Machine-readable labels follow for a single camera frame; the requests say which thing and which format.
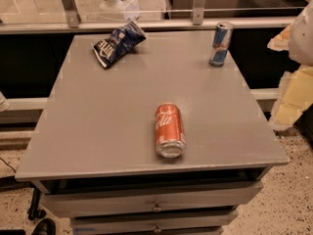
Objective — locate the drawer knob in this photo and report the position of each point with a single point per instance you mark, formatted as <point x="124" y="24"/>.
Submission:
<point x="157" y="229"/>
<point x="156" y="207"/>

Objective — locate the left metal bracket post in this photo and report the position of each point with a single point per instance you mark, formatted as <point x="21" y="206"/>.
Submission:
<point x="72" y="16"/>

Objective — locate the top drawer knob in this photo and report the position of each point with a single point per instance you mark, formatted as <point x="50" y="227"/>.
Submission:
<point x="156" y="207"/>

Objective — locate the blue red bull can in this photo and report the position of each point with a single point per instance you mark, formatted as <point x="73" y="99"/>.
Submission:
<point x="221" y="41"/>

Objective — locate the white pedestal base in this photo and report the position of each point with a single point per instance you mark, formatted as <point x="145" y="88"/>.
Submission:
<point x="119" y="10"/>

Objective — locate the metal bracket post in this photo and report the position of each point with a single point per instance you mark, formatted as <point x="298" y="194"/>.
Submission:
<point x="198" y="11"/>
<point x="72" y="16"/>

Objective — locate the black caster wheel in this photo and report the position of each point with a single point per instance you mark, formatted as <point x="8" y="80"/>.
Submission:
<point x="34" y="212"/>

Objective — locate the blue chip bag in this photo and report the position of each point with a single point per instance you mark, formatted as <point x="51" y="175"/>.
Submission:
<point x="121" y="41"/>

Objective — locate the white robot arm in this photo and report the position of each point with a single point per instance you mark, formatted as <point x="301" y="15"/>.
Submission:
<point x="301" y="38"/>

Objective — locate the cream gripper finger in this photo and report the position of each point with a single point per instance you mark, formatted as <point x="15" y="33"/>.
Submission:
<point x="295" y="96"/>
<point x="281" y="41"/>

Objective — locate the grey drawer cabinet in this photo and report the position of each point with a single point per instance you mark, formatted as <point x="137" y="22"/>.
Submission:
<point x="93" y="152"/>

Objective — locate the lower drawer knob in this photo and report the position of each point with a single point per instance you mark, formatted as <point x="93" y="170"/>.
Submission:
<point x="157" y="229"/>

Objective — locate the metal railing bar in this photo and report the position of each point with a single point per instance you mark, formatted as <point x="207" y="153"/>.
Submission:
<point x="166" y="25"/>

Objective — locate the right metal bracket post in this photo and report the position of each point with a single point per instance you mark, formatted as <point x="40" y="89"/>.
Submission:
<point x="198" y="11"/>

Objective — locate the orange coke can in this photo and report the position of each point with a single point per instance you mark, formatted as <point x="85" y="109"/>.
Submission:
<point x="170" y="139"/>

